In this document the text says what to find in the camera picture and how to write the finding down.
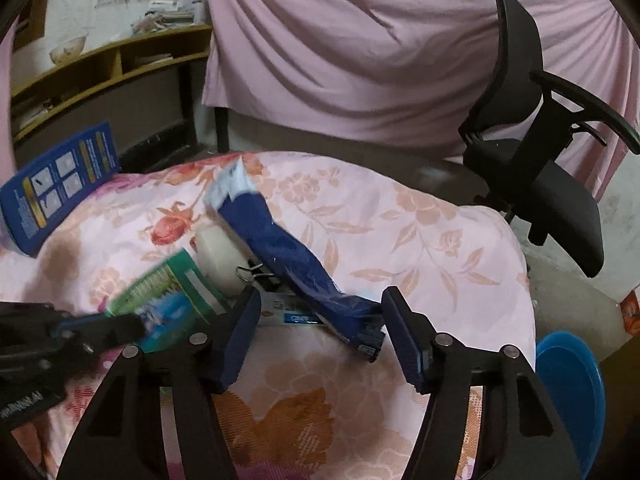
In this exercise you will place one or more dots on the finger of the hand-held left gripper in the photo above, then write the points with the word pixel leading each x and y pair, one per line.
pixel 120 332
pixel 80 324

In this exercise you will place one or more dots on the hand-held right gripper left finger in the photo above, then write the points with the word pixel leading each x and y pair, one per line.
pixel 240 345

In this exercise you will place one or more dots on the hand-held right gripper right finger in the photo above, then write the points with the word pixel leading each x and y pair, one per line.
pixel 405 345

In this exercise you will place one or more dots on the white paper label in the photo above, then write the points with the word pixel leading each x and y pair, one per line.
pixel 285 310

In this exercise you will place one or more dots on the green paper packet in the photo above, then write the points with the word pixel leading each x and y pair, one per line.
pixel 170 290

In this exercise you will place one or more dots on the black binder clip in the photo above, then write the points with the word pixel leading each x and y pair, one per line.
pixel 265 280

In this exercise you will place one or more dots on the white round jar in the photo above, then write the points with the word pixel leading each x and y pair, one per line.
pixel 220 255

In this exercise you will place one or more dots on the dark blue wrapper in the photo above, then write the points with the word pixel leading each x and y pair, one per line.
pixel 295 265

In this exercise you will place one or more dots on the blue cardboard box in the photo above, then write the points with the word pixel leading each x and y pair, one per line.
pixel 60 185

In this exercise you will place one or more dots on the floral blanket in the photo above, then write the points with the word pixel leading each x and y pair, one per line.
pixel 375 220

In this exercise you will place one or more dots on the blue plastic basin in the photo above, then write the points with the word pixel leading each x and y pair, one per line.
pixel 565 375

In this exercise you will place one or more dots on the black office chair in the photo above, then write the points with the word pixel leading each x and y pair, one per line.
pixel 560 210

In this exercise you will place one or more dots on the papers in shelf cubby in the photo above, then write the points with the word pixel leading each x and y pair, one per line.
pixel 152 59
pixel 35 114

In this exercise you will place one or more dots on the pink curtain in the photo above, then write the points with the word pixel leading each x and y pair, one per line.
pixel 5 110

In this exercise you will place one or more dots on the red patterned bag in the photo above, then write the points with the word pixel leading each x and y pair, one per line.
pixel 631 312

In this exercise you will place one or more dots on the wooden shelf desk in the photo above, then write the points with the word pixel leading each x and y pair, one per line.
pixel 100 55

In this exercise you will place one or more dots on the patterned ceramic bowl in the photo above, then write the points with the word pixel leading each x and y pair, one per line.
pixel 69 49

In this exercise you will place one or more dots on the pink hanging sheet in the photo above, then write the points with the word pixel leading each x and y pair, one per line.
pixel 350 35

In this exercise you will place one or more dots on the stack of books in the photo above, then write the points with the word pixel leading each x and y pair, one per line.
pixel 167 16

